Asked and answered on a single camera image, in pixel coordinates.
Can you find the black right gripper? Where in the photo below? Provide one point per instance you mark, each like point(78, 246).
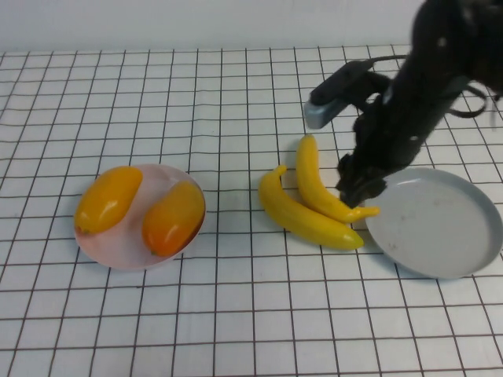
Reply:
point(401, 121)

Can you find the yellow banana with green tip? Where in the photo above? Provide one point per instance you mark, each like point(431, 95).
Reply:
point(302, 222)

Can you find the orange-tinted mango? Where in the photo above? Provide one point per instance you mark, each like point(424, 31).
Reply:
point(173, 220)

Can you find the yellow mango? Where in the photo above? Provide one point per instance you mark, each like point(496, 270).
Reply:
point(106, 200)

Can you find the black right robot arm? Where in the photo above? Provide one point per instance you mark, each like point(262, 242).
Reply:
point(463, 35)

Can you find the grey round plate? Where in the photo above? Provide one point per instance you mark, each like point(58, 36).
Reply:
point(432, 224)

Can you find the pink round plate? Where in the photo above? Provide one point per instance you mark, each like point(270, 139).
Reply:
point(125, 251)

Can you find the white black-grid tablecloth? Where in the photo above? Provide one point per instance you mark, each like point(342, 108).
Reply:
point(196, 98)

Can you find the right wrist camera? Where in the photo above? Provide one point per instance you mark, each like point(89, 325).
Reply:
point(326, 110)

